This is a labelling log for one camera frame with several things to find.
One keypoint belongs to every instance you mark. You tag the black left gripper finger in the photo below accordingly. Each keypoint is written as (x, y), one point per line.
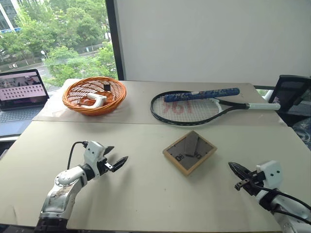
(108, 150)
(120, 163)

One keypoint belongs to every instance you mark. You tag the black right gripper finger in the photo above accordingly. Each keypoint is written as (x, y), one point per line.
(239, 167)
(241, 176)

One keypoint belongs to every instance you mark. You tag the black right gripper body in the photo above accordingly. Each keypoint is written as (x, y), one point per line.
(253, 180)

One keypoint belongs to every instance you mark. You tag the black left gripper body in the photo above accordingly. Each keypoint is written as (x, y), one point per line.
(105, 166)

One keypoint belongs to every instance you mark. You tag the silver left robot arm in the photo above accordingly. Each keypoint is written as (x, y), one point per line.
(60, 191)

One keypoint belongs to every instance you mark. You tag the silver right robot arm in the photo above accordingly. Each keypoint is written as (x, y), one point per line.
(289, 206)

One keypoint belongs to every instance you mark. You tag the square wooden clock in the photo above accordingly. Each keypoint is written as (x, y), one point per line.
(189, 154)

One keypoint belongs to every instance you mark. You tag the orange woven basket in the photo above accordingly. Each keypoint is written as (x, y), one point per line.
(73, 102)

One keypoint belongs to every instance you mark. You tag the small black cube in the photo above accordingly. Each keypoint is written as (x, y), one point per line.
(107, 87)

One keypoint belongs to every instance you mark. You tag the black and white tennis racket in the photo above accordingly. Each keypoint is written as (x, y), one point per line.
(218, 103)

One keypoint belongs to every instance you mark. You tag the blue patterned bag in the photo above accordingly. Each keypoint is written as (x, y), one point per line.
(303, 133)

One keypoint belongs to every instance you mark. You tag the blue patterned grip tube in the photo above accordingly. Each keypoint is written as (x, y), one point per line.
(201, 95)

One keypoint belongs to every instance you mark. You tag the grey laptop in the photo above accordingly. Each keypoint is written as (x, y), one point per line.
(22, 92)

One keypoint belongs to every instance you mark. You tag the white building outside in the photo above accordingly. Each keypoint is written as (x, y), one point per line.
(6, 17)

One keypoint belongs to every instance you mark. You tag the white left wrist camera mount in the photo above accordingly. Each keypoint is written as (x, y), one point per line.
(93, 151)

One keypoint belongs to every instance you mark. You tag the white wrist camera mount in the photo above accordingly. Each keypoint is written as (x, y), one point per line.
(93, 151)
(271, 172)

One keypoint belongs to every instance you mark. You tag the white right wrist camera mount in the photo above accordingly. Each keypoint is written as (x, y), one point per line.
(271, 172)

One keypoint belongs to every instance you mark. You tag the dark window frame post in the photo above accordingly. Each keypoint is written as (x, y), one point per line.
(114, 38)

